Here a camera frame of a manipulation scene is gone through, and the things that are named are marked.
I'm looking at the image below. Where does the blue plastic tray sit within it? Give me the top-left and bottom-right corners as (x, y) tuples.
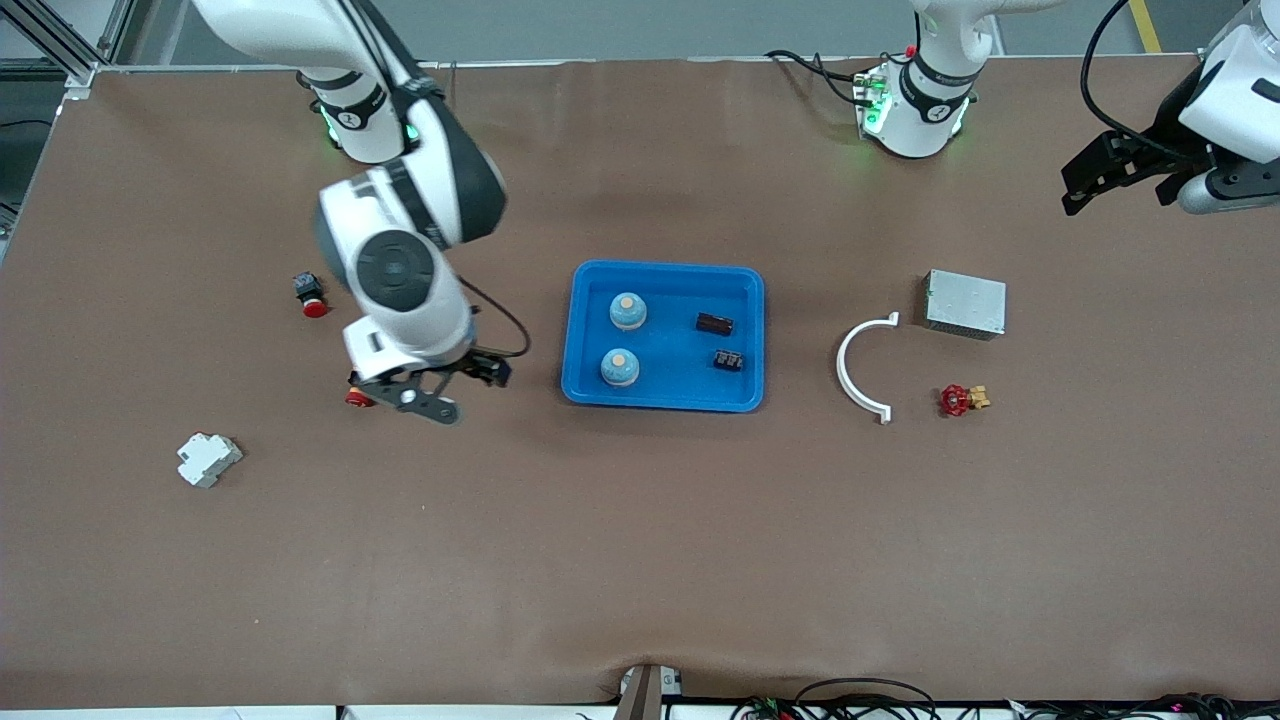
(562, 260), (766, 413)

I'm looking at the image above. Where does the silver metal box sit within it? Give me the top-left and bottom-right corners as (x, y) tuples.
(924, 269), (1007, 341)

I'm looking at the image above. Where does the white circuit breaker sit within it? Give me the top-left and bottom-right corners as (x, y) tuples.
(177, 432), (244, 489)

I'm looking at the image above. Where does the white curved pipe clamp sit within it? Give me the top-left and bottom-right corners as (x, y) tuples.
(836, 313), (901, 426)

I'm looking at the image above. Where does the white table edge strip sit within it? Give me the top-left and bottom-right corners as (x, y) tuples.
(0, 705), (621, 720)

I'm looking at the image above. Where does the black arm base cable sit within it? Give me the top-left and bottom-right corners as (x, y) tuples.
(765, 48), (866, 106)

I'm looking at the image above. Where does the metal table edge bracket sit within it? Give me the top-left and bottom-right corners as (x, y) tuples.
(612, 664), (683, 720)

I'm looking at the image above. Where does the aluminium frame profile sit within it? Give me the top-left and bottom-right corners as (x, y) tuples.
(0, 0), (151, 101)

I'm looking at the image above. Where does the black cable bundle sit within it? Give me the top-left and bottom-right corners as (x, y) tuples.
(730, 678), (1280, 720)

